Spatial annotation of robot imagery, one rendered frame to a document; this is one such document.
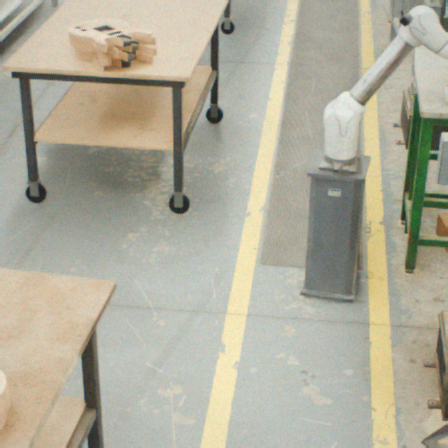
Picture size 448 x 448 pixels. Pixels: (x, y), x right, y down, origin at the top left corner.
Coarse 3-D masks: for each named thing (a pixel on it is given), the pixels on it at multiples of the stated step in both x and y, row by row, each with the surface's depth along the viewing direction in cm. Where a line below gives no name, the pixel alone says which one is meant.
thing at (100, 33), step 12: (84, 24) 555; (96, 24) 555; (108, 24) 556; (120, 24) 556; (72, 36) 543; (84, 36) 538; (96, 36) 537; (108, 36) 537; (120, 36) 541; (132, 36) 547; (144, 36) 544; (96, 48) 532
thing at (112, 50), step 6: (72, 42) 547; (132, 42) 546; (138, 42) 543; (144, 42) 554; (150, 42) 552; (78, 48) 545; (84, 48) 543; (90, 48) 542; (108, 48) 533; (114, 48) 534; (120, 48) 543; (126, 48) 542; (132, 48) 540; (138, 48) 544; (108, 54) 534; (114, 54) 532
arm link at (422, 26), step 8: (416, 16) 451; (424, 16) 451; (432, 16) 456; (416, 24) 450; (424, 24) 449; (432, 24) 450; (440, 24) 456; (416, 32) 451; (424, 32) 450; (432, 32) 450; (440, 32) 451; (424, 40) 452; (432, 40) 451; (440, 40) 451; (432, 48) 454; (440, 48) 453
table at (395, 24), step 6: (396, 0) 852; (402, 0) 802; (396, 6) 854; (402, 6) 804; (396, 12) 857; (396, 18) 857; (396, 24) 842; (390, 30) 867; (396, 30) 833; (390, 36) 868
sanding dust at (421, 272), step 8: (392, 216) 589; (400, 216) 589; (392, 224) 581; (400, 224) 580; (424, 224) 581; (400, 264) 541; (416, 264) 541; (400, 272) 534; (416, 272) 534; (424, 272) 534; (416, 280) 527
